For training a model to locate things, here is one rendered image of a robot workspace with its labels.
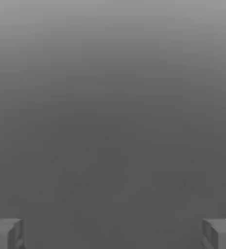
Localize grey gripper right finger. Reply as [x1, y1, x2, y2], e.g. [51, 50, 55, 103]
[201, 218, 226, 249]

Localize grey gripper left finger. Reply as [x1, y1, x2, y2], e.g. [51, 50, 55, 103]
[0, 218, 25, 249]

